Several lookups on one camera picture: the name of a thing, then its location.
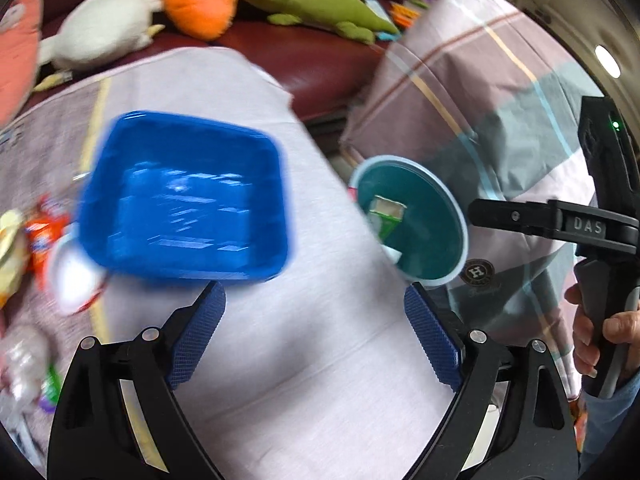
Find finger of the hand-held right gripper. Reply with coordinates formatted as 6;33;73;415
467;198;551;238

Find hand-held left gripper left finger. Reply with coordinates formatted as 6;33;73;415
47;281;227;480

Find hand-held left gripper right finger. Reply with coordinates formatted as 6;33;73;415
404;282;581;480

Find teal round bin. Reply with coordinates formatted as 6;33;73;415
347;155;473;288

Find blue plastic tray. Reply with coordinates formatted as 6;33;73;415
77;110;298;288

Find purple green wrapper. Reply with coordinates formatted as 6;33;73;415
37;365;63;413

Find orange snack packet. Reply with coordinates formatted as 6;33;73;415
22;195;73;276

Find cream snack packet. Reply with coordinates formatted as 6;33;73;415
0;210;31;311

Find person's right hand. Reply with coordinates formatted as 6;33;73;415
565;284;640;378

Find pink table cloth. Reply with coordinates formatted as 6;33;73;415
0;47;466;480

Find green drink carton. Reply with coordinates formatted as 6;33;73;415
367;195;406;241

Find plaid striped blanket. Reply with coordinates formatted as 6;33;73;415
340;0;608;411

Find ceiling light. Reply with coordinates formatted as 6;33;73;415
595;45;622;79

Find colourful small packets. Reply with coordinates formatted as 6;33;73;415
367;0;438;43

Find dark red leather sofa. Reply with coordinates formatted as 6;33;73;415
30;0;441;121

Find green crocodile plush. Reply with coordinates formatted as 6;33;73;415
235;0;401;45

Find white duck plush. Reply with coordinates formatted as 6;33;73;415
32;0;168;92

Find pink carrot plush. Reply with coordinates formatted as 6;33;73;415
0;0;46;126

